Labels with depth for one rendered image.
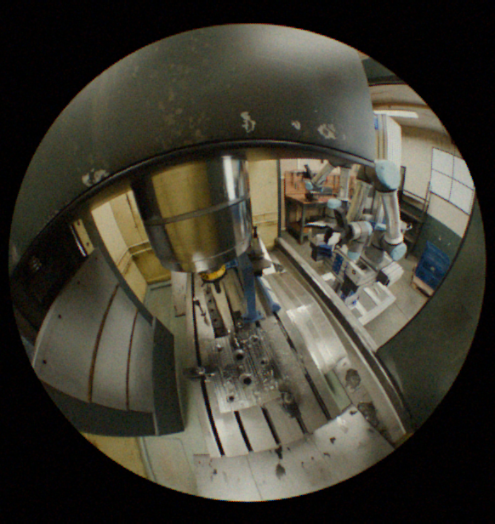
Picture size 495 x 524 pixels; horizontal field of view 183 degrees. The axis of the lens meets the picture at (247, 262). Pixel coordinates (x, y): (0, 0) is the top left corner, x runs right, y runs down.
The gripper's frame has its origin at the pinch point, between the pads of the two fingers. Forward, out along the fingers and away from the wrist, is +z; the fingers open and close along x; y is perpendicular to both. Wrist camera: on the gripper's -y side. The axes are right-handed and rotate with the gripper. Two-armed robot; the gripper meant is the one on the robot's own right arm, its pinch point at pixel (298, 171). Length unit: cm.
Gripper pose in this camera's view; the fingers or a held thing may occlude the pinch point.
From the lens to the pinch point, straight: 174.6
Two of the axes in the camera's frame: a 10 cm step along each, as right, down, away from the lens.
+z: -4.7, -5.0, 7.3
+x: 8.6, -4.5, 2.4
